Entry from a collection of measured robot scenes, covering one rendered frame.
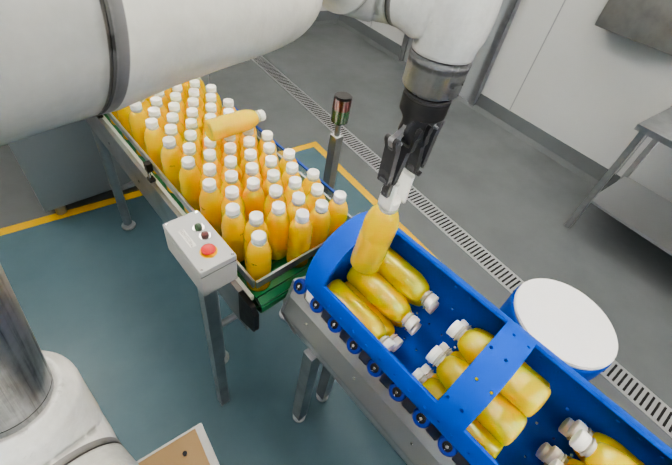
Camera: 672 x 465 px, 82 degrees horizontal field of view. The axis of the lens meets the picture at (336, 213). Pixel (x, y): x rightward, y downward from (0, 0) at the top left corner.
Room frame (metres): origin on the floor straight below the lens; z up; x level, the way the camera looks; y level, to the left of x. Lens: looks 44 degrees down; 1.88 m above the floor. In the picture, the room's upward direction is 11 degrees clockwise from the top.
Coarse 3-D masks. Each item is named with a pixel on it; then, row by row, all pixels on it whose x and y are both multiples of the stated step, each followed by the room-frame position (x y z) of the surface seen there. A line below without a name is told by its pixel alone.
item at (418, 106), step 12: (408, 96) 0.55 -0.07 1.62; (408, 108) 0.54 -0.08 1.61; (420, 108) 0.53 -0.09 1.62; (432, 108) 0.53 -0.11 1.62; (444, 108) 0.54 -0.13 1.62; (408, 120) 0.54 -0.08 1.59; (420, 120) 0.53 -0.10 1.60; (432, 120) 0.54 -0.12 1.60; (408, 132) 0.53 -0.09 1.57; (408, 144) 0.55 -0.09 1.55
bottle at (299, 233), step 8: (296, 224) 0.76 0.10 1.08; (304, 224) 0.77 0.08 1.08; (288, 232) 0.77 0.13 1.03; (296, 232) 0.75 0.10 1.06; (304, 232) 0.76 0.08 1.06; (312, 232) 0.78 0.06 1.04; (288, 240) 0.76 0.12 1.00; (296, 240) 0.75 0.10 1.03; (304, 240) 0.75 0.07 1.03; (288, 248) 0.76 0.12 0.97; (296, 248) 0.75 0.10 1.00; (304, 248) 0.75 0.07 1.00; (288, 256) 0.76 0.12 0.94; (296, 256) 0.75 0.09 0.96; (304, 264) 0.76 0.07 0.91
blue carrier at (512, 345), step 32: (352, 224) 0.66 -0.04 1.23; (320, 256) 0.59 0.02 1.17; (416, 256) 0.70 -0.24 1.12; (320, 288) 0.54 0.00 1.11; (448, 288) 0.63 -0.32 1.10; (352, 320) 0.47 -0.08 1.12; (448, 320) 0.58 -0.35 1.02; (480, 320) 0.56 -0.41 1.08; (512, 320) 0.49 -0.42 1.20; (384, 352) 0.41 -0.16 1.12; (416, 352) 0.51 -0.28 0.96; (480, 352) 0.39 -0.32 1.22; (512, 352) 0.40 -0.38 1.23; (544, 352) 0.42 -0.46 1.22; (416, 384) 0.35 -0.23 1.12; (480, 384) 0.34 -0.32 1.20; (576, 384) 0.41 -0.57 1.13; (448, 416) 0.30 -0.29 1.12; (544, 416) 0.39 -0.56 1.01; (576, 416) 0.38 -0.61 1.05; (608, 416) 0.37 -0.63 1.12; (480, 448) 0.26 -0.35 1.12; (512, 448) 0.33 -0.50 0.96; (640, 448) 0.32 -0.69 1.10
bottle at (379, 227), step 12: (372, 216) 0.56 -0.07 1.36; (384, 216) 0.55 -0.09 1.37; (396, 216) 0.56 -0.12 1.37; (372, 228) 0.54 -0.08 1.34; (384, 228) 0.54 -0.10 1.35; (396, 228) 0.56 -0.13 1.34; (360, 240) 0.56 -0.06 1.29; (372, 240) 0.54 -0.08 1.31; (384, 240) 0.54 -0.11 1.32; (360, 252) 0.55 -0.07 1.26; (372, 252) 0.54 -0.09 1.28; (384, 252) 0.55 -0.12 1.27; (360, 264) 0.54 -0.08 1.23; (372, 264) 0.54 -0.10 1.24
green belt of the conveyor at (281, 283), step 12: (108, 120) 1.32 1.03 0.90; (120, 132) 1.25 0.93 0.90; (168, 192) 0.97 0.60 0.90; (180, 204) 0.92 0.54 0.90; (276, 264) 0.75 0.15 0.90; (240, 276) 0.68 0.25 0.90; (288, 276) 0.71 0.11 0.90; (300, 276) 0.72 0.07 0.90; (276, 288) 0.66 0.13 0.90; (288, 288) 0.67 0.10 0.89; (252, 300) 0.64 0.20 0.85; (264, 300) 0.61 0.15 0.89; (276, 300) 0.63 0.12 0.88
